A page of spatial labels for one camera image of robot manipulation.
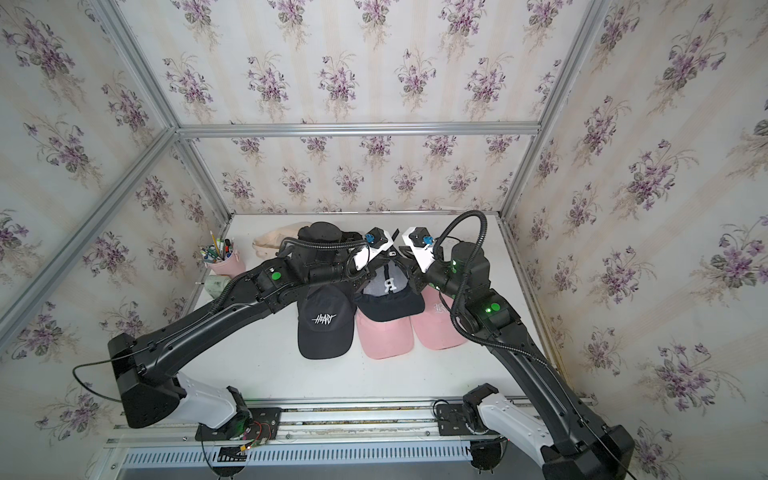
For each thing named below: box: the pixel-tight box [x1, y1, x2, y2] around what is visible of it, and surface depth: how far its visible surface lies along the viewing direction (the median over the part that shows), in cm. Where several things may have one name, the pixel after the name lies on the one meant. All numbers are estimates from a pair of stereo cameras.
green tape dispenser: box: [205, 275, 231, 299], surface depth 92 cm
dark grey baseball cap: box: [297, 282, 357, 360], surface depth 90 cm
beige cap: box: [252, 221, 312, 259], surface depth 112 cm
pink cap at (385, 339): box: [356, 308, 414, 360], surface depth 87 cm
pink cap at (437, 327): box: [411, 286, 468, 350], surface depth 88 cm
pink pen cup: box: [200, 230, 246, 277], surface depth 96 cm
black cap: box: [354, 262, 426, 323], surface depth 79 cm
